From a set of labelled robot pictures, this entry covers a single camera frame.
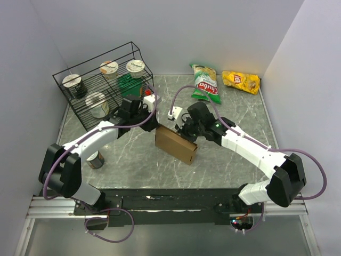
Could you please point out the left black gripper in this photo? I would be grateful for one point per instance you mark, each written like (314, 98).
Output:
(152, 124)

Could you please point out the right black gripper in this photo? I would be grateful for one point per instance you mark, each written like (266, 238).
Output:
(181, 129)

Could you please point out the brown cardboard box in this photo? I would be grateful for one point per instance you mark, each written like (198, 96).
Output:
(173, 144)

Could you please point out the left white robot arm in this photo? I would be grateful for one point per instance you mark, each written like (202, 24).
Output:
(61, 171)

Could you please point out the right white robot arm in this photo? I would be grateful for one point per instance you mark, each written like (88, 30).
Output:
(285, 173)

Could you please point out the green snack bag in rack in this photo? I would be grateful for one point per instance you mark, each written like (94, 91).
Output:
(129, 85)

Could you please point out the white cup lower rack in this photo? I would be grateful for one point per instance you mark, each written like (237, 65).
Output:
(97, 104)

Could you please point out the Chobani yogurt cup on rack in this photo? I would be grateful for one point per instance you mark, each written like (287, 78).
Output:
(135, 68)

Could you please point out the green Chuba chips bag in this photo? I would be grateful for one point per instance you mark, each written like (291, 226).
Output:
(205, 81)

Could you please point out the orange yogurt cup on rack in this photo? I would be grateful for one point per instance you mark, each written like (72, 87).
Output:
(109, 69)

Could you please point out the dark tin can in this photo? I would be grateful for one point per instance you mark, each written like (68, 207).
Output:
(96, 160)

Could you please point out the yellow Lays chips bag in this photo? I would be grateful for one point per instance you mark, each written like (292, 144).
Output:
(246, 82)

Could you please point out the dark yogurt cup on rack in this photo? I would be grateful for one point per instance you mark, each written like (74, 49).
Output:
(75, 85)

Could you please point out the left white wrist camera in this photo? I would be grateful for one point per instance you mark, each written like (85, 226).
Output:
(148, 101)

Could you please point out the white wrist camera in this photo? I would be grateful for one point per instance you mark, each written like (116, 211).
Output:
(175, 115)
(148, 101)

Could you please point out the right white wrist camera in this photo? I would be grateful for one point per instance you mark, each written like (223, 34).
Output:
(175, 115)

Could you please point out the black wire rack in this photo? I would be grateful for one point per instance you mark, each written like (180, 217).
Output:
(94, 81)

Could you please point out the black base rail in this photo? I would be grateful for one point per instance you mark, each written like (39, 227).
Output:
(167, 206)

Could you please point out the aluminium extrusion rail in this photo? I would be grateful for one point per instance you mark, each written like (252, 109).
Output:
(58, 208)

